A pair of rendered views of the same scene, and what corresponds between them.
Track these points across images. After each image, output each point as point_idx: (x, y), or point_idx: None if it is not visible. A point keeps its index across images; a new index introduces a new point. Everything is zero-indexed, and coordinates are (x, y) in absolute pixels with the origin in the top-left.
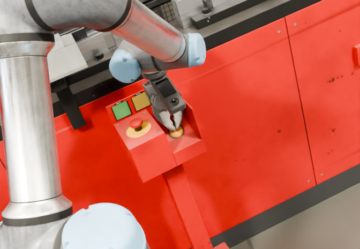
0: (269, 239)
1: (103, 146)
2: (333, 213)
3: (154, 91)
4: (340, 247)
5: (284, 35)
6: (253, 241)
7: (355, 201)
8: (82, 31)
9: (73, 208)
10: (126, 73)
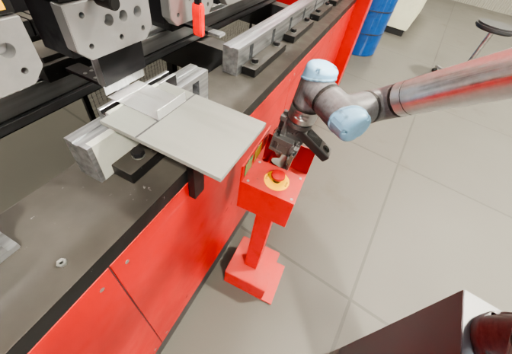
0: (254, 221)
1: (203, 204)
2: None
3: (294, 141)
4: (293, 210)
5: (289, 82)
6: (244, 226)
7: None
8: (173, 79)
9: (171, 276)
10: (359, 131)
